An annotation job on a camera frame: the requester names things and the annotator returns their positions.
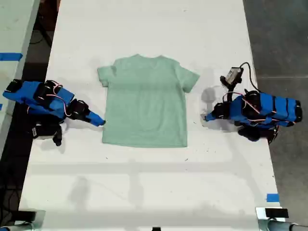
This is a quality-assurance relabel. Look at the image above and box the black floor cable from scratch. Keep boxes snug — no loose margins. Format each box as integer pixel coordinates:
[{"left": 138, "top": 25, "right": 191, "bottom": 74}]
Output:
[{"left": 29, "top": 21, "right": 53, "bottom": 47}]

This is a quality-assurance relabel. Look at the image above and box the white box with black block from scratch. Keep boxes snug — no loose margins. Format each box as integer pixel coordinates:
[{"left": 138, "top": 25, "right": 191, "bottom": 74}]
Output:
[{"left": 255, "top": 206, "right": 289, "bottom": 220}]

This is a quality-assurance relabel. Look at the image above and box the grey camera box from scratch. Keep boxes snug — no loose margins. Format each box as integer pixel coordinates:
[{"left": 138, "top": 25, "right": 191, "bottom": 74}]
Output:
[{"left": 220, "top": 67, "right": 244, "bottom": 85}]

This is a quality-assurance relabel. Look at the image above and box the black camera box white label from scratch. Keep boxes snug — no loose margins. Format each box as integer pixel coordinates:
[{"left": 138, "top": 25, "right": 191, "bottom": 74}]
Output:
[{"left": 30, "top": 124, "right": 56, "bottom": 140}]

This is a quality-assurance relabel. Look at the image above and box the white side table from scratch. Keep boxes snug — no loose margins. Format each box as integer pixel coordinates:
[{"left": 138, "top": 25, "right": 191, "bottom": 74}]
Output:
[{"left": 0, "top": 0, "right": 41, "bottom": 154}]

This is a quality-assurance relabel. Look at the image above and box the grey stand leg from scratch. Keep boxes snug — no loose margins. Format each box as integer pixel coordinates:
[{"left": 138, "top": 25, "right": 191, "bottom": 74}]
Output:
[
  {"left": 257, "top": 218, "right": 308, "bottom": 231},
  {"left": 0, "top": 221, "right": 35, "bottom": 231}
]

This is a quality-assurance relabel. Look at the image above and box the pale green T-shirt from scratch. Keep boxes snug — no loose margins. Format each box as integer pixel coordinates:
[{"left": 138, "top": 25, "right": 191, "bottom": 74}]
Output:
[{"left": 97, "top": 54, "right": 201, "bottom": 148}]

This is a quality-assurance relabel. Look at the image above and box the black camera cable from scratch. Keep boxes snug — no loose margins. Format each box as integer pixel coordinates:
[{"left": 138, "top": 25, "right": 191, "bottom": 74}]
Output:
[{"left": 240, "top": 62, "right": 259, "bottom": 92}]

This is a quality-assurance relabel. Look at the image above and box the black camera stalk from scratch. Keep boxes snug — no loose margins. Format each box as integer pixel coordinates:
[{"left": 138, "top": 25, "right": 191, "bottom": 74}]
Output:
[
  {"left": 53, "top": 120, "right": 67, "bottom": 147},
  {"left": 227, "top": 83, "right": 236, "bottom": 102}
]

